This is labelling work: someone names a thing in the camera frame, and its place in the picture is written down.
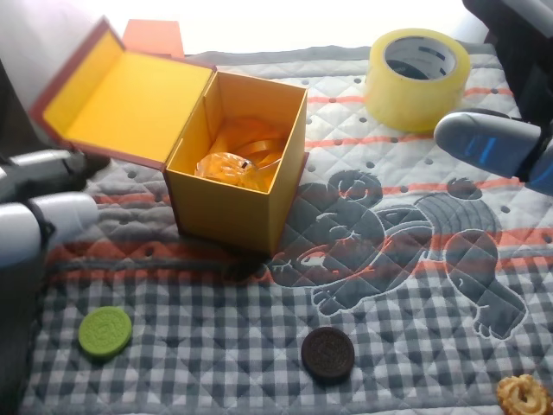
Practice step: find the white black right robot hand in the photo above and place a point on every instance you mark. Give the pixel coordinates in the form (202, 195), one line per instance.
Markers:
(484, 142)

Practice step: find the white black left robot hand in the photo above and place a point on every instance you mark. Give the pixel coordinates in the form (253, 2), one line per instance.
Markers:
(65, 214)

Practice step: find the yellow gift box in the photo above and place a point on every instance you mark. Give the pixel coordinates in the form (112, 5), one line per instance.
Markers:
(224, 212)

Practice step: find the orange cube box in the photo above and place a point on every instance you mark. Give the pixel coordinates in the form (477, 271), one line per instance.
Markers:
(151, 36)

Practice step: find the yellow packing tape roll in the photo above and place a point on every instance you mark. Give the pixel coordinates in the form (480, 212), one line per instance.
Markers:
(402, 104)

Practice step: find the green sandwich cookie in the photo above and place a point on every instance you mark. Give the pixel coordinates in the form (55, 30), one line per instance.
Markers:
(105, 333)

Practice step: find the grey quilt with bear print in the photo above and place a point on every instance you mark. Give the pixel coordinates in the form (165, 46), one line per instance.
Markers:
(216, 337)

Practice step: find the golden butter cookie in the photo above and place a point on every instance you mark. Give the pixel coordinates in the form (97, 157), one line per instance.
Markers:
(520, 395)

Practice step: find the brown chocolate sandwich cookie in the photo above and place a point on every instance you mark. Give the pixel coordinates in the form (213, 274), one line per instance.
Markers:
(327, 353)

